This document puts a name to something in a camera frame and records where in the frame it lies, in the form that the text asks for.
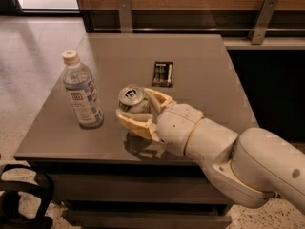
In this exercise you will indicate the upper grey drawer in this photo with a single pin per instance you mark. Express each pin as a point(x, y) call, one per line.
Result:
point(136, 189)

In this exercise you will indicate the right metal bracket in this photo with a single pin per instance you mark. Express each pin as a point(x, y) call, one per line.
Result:
point(262, 21)

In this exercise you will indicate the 7up soda can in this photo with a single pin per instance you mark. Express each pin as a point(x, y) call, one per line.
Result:
point(133, 99)

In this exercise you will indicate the blue plastic water bottle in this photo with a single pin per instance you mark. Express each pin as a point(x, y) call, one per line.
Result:
point(79, 84)

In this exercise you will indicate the left metal bracket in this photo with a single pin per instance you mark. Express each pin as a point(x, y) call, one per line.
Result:
point(125, 15)

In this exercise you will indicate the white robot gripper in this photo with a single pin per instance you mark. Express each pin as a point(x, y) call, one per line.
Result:
point(177, 125)

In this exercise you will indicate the lower grey drawer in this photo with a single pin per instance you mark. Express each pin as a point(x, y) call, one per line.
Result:
point(117, 220)

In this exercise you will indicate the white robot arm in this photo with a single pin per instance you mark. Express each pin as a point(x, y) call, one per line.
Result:
point(248, 168)

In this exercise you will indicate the grey drawer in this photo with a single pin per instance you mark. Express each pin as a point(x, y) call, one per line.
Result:
point(136, 189)
point(117, 220)

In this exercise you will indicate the black battery pack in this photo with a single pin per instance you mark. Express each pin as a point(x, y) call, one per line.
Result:
point(162, 74)

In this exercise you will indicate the metal bracket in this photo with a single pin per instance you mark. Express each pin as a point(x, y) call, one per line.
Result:
point(125, 15)
point(262, 21)

